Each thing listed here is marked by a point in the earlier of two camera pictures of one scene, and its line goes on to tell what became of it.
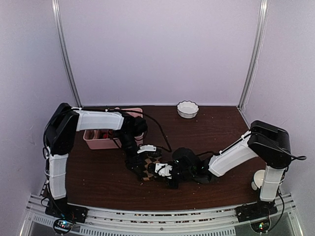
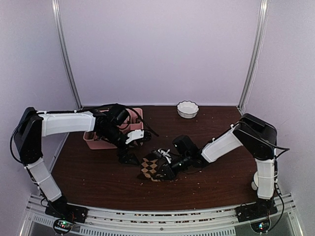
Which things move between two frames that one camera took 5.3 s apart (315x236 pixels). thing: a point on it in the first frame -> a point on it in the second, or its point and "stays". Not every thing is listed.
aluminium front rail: [38, 221] stays
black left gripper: [130, 164] -> [124, 159]
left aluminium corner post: [57, 21] stays
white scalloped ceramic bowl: [187, 109] stays
